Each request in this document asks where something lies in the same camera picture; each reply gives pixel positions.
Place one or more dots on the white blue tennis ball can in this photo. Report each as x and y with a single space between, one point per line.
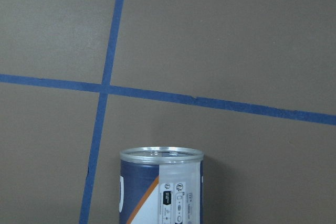
161 185

